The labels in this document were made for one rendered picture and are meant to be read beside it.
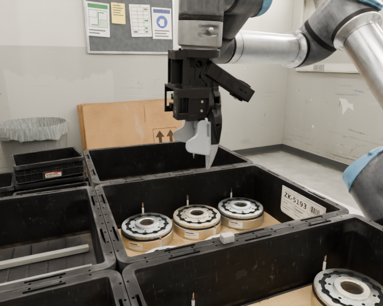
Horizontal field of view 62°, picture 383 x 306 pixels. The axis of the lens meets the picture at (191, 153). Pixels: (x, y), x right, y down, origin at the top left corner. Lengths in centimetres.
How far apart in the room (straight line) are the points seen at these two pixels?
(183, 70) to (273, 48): 33
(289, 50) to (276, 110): 357
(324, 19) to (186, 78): 48
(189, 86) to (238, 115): 351
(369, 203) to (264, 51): 41
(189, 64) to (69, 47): 282
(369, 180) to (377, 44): 30
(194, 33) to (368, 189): 49
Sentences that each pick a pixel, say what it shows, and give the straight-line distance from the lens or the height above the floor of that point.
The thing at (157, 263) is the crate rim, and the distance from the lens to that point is 43.
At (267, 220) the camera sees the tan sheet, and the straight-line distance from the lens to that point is 76.
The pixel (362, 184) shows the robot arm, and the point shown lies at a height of 92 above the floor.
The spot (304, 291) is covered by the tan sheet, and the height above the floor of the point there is 83.
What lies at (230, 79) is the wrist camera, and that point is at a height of 115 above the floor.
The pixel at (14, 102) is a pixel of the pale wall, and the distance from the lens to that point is 333.
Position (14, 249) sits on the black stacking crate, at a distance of 73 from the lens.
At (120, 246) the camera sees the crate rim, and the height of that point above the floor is 93.
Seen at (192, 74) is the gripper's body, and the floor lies 116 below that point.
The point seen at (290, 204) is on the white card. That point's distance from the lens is 72.
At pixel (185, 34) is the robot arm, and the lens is 55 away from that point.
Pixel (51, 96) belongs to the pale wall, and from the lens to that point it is 333.
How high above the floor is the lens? 118
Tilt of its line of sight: 16 degrees down
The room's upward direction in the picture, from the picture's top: straight up
